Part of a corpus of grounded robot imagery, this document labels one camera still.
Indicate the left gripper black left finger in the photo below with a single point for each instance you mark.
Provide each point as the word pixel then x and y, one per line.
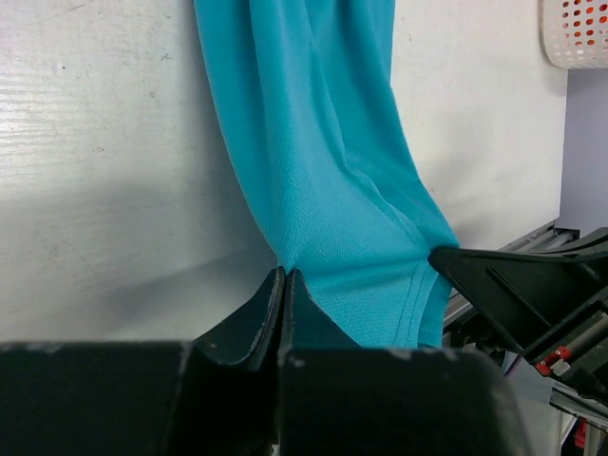
pixel 212 395

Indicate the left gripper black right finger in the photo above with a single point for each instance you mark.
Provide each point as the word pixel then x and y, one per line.
pixel 337 398

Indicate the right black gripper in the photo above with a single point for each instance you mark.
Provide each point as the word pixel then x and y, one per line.
pixel 550 307

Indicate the teal t shirt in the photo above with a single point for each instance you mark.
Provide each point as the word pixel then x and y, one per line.
pixel 309 120

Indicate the white plastic basket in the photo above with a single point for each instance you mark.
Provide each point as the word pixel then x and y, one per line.
pixel 554 46

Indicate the orange t shirt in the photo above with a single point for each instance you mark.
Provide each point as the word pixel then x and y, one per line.
pixel 583 24

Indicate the aluminium rail frame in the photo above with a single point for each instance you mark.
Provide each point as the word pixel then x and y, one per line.
pixel 466 327

